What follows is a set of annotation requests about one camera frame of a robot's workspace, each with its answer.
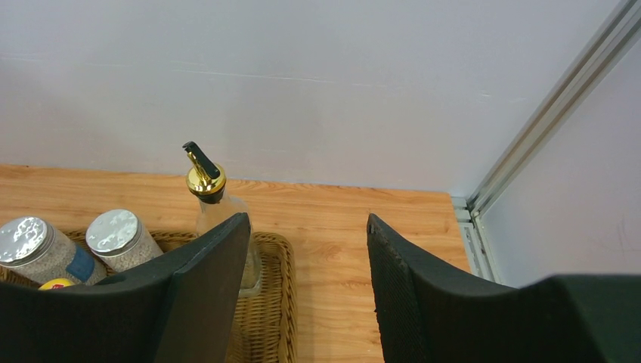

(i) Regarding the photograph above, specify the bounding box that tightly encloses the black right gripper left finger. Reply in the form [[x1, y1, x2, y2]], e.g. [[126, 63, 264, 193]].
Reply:
[[1, 213, 250, 362]]

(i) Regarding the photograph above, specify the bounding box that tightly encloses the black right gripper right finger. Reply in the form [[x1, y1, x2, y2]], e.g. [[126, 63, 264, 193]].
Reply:
[[367, 215, 640, 362]]

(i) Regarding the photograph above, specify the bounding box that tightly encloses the silver-lid shaker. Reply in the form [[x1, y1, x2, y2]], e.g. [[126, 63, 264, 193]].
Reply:
[[1, 216, 107, 285], [85, 209, 163, 272]]

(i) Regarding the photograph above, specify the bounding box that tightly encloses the sauce bottle yellow cap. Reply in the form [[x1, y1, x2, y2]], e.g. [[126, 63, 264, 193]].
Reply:
[[39, 278, 75, 290]]

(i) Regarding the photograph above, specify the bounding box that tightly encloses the clear oil bottle gold spout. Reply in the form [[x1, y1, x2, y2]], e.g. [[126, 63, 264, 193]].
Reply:
[[183, 141, 262, 298]]

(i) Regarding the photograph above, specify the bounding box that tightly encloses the wicker divided tray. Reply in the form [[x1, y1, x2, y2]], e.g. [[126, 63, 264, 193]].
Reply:
[[0, 228, 299, 363]]

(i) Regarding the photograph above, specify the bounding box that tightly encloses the aluminium frame post right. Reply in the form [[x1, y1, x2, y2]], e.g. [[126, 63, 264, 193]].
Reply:
[[454, 1, 640, 287]]

